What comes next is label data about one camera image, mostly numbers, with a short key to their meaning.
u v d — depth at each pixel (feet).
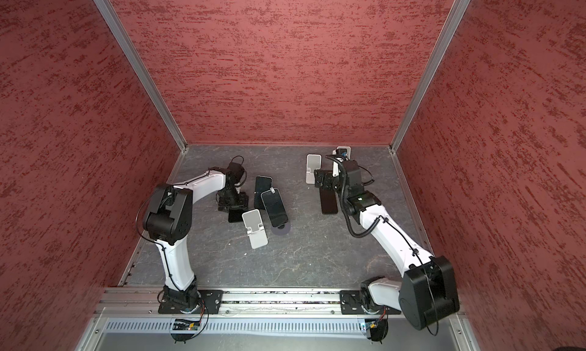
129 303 2.48
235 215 2.96
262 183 2.95
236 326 2.54
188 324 2.35
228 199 2.78
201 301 2.40
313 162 3.38
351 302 2.42
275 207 2.74
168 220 1.72
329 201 3.30
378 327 2.33
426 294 1.31
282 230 2.97
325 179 2.38
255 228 2.80
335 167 2.37
